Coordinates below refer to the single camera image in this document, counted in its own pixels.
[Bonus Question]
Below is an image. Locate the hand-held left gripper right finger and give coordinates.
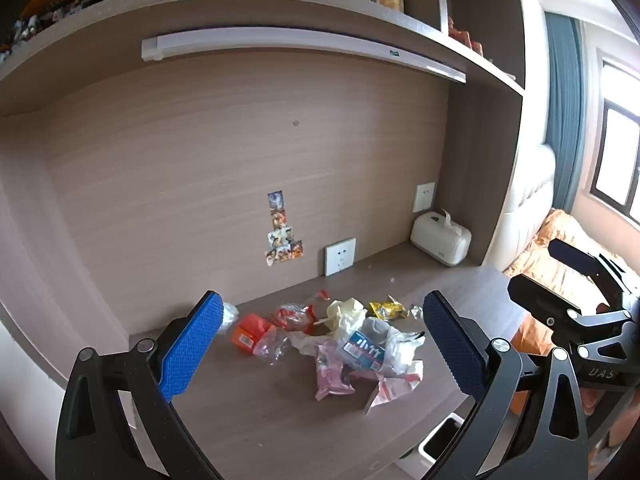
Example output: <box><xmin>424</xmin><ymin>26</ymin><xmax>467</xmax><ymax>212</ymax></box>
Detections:
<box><xmin>422</xmin><ymin>289</ymin><xmax>591</xmax><ymax>480</ymax></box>

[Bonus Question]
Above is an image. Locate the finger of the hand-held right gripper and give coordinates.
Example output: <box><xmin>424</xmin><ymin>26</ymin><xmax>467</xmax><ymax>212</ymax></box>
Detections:
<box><xmin>507</xmin><ymin>272</ymin><xmax>633</xmax><ymax>333</ymax></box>
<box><xmin>547</xmin><ymin>238</ymin><xmax>640</xmax><ymax>301</ymax></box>

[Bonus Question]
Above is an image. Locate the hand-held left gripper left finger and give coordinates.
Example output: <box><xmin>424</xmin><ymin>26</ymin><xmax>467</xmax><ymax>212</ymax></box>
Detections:
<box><xmin>54</xmin><ymin>289</ymin><xmax>224</xmax><ymax>480</ymax></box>

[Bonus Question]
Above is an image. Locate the white plastic bag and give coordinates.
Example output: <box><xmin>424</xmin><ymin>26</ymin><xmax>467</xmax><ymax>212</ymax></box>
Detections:
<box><xmin>382</xmin><ymin>330</ymin><xmax>426</xmax><ymax>376</ymax></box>

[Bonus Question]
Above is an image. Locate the small white tissue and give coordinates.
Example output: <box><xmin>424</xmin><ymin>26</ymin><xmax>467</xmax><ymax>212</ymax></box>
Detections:
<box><xmin>217</xmin><ymin>302</ymin><xmax>242</xmax><ymax>333</ymax></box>

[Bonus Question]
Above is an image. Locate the orange snack packet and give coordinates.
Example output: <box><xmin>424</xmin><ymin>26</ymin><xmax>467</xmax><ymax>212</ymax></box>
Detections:
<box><xmin>231</xmin><ymin>313</ymin><xmax>275</xmax><ymax>352</ymax></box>

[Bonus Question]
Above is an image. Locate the white wrapper with red print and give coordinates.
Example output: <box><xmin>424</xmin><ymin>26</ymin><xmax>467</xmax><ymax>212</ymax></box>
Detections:
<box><xmin>364</xmin><ymin>360</ymin><xmax>425</xmax><ymax>416</ymax></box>

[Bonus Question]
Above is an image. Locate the yellow snack packet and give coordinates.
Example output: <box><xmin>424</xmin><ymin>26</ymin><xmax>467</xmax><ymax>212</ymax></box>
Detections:
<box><xmin>369</xmin><ymin>296</ymin><xmax>410</xmax><ymax>322</ymax></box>

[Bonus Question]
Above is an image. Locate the clear plastic wrapper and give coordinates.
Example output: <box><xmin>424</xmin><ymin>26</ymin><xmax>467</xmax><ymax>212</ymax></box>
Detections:
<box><xmin>252</xmin><ymin>327</ymin><xmax>291</xmax><ymax>365</ymax></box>

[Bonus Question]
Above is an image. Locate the blue and white packet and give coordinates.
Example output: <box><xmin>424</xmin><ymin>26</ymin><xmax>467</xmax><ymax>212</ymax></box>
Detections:
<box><xmin>340</xmin><ymin>330</ymin><xmax>386</xmax><ymax>372</ymax></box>

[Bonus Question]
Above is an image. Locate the white trash bin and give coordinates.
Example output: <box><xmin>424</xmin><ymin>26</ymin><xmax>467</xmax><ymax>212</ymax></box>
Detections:
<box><xmin>419</xmin><ymin>412</ymin><xmax>471</xmax><ymax>466</ymax></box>

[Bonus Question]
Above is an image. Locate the red and white snack bag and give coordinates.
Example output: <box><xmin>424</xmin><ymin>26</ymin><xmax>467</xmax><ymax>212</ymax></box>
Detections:
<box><xmin>272</xmin><ymin>290</ymin><xmax>332</xmax><ymax>335</ymax></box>

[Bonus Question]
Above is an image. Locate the yellow paper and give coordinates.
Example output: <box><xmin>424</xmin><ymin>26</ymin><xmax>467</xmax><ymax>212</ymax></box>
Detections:
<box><xmin>326</xmin><ymin>297</ymin><xmax>368</xmax><ymax>343</ymax></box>

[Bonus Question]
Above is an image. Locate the large white tissue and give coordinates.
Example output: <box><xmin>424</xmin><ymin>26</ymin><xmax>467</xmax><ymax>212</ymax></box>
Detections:
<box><xmin>287</xmin><ymin>330</ymin><xmax>346</xmax><ymax>358</ymax></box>

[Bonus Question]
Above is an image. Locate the pink packet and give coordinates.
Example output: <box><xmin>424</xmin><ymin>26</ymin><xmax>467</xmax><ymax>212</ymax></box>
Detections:
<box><xmin>314</xmin><ymin>341</ymin><xmax>357</xmax><ymax>402</ymax></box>

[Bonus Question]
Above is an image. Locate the orange blanket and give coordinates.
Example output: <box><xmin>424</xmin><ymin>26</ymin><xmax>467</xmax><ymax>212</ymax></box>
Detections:
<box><xmin>502</xmin><ymin>208</ymin><xmax>640</xmax><ymax>411</ymax></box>

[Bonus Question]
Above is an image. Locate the cream padded headboard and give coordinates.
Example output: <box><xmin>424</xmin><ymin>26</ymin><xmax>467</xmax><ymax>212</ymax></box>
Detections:
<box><xmin>482</xmin><ymin>142</ymin><xmax>557</xmax><ymax>273</ymax></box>

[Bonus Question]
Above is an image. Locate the white tissue box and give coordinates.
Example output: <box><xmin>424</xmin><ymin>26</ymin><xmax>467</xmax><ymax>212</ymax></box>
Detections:
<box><xmin>410</xmin><ymin>210</ymin><xmax>473</xmax><ymax>267</ymax></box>

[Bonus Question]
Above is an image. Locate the dark-framed window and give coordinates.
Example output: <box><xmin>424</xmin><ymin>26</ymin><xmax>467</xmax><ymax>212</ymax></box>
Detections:
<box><xmin>589</xmin><ymin>47</ymin><xmax>640</xmax><ymax>226</ymax></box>

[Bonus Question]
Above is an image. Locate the group of cartoon stickers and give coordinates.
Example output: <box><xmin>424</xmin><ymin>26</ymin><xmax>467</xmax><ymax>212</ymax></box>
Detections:
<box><xmin>265</xmin><ymin>190</ymin><xmax>305</xmax><ymax>267</ymax></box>

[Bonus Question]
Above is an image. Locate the blue-grey curtain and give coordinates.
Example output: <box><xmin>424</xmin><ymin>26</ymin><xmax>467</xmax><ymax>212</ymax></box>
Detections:
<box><xmin>544</xmin><ymin>10</ymin><xmax>586</xmax><ymax>216</ymax></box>

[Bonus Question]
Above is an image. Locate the red orange figurine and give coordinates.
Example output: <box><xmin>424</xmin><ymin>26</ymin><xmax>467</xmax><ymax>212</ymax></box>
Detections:
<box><xmin>447</xmin><ymin>15</ymin><xmax>484</xmax><ymax>56</ymax></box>

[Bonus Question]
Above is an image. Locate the white light bar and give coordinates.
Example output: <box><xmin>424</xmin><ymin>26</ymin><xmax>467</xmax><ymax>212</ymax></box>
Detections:
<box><xmin>141</xmin><ymin>27</ymin><xmax>467</xmax><ymax>84</ymax></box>

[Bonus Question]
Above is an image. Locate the white wall socket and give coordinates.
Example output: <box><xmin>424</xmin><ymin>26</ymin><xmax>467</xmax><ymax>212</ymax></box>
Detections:
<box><xmin>324</xmin><ymin>238</ymin><xmax>357</xmax><ymax>277</ymax></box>
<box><xmin>412</xmin><ymin>182</ymin><xmax>436</xmax><ymax>214</ymax></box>

